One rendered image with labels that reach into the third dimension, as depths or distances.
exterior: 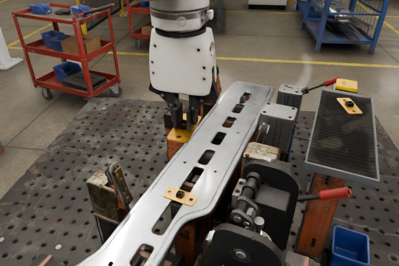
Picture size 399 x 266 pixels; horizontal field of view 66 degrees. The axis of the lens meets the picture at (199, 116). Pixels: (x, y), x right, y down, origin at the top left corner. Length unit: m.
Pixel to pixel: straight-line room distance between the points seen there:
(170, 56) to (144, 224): 0.42
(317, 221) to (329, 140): 0.30
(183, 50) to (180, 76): 0.04
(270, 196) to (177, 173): 0.34
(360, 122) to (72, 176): 1.07
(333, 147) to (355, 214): 0.57
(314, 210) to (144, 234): 0.48
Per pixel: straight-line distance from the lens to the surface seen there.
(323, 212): 0.95
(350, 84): 1.06
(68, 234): 1.19
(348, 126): 0.83
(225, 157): 0.91
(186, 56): 0.46
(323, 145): 0.75
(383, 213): 1.33
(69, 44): 3.07
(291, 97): 1.17
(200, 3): 0.43
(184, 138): 0.52
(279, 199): 0.60
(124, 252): 0.72
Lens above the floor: 1.58
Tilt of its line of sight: 32 degrees down
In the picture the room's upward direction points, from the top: straight up
